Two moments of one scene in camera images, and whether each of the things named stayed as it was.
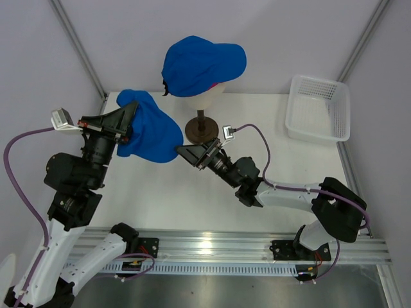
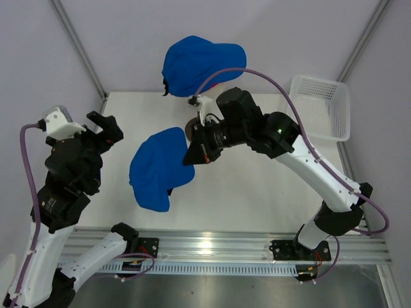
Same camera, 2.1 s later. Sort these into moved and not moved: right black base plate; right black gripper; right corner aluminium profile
Moved: right black gripper
Not moved: right corner aluminium profile; right black base plate
